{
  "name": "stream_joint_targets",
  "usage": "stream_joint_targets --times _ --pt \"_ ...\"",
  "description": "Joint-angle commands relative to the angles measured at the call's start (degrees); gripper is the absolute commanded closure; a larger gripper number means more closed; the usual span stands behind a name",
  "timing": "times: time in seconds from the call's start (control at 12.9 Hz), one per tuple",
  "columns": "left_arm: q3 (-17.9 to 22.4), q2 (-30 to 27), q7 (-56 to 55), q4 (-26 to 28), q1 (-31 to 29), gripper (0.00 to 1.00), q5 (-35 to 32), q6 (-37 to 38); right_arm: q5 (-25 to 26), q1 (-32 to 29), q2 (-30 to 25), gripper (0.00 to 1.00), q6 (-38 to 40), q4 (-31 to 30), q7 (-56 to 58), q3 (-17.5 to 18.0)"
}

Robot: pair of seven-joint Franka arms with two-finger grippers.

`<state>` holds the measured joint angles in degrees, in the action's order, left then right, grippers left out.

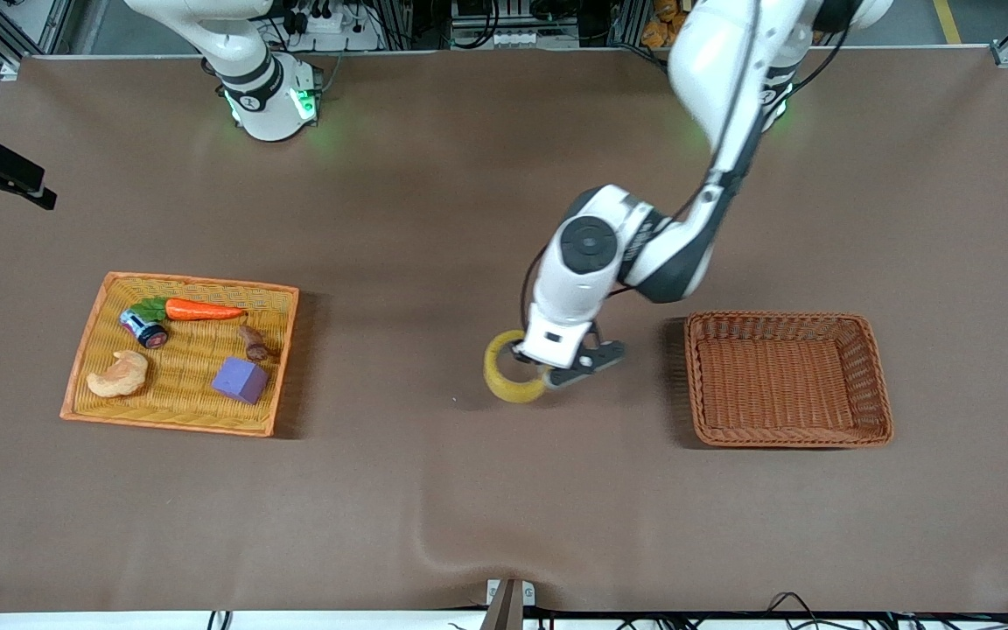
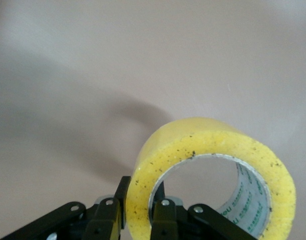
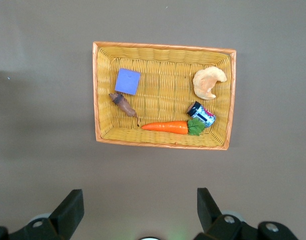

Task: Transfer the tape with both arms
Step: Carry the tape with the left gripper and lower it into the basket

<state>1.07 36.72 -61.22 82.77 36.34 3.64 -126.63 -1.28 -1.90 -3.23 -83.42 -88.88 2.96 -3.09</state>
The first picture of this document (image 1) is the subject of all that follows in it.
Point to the yellow woven tray orange rim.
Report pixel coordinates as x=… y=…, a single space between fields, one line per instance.
x=101 y=341

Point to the bag of orange snacks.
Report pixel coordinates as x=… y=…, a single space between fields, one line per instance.
x=657 y=31

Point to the orange toy carrot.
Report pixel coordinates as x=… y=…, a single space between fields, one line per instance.
x=202 y=310

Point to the small white power strip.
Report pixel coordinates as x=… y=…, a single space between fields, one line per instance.
x=521 y=39

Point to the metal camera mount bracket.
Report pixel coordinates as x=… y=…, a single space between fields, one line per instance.
x=504 y=612

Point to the brown toy root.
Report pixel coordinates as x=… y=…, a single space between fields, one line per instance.
x=253 y=343

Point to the white power strip with plugs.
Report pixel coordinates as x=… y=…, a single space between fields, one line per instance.
x=329 y=22

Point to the toy croissant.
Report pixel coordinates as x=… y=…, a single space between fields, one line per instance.
x=119 y=378

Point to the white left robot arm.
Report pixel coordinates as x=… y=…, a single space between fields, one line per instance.
x=731 y=70

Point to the brown wicker basket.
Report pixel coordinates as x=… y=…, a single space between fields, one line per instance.
x=775 y=385

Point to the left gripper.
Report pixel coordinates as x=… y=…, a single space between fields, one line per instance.
x=521 y=356

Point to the clear yellowish tape roll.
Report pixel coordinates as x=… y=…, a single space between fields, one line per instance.
x=504 y=385

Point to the purple cube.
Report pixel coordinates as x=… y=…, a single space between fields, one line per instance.
x=240 y=381

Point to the small printed can black lid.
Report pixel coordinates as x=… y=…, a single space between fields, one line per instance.
x=143 y=329

